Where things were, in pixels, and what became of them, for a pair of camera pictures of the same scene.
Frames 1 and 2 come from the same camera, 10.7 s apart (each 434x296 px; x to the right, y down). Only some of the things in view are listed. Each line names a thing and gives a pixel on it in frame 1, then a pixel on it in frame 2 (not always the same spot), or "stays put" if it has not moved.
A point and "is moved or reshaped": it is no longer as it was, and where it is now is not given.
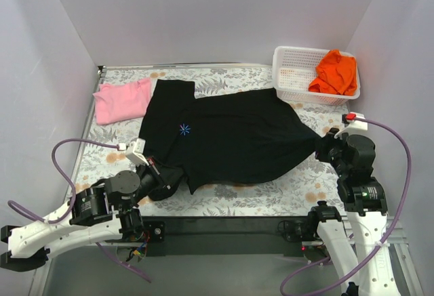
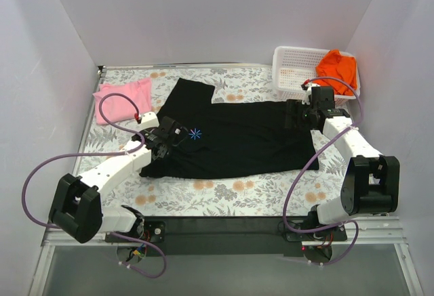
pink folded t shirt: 119,101 stays put
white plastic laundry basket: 293,69 stays put
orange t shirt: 336,74 stays put
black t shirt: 233,139 is moved or reshaped
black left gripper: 160,177 to 175,130
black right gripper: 325,148 to 293,114
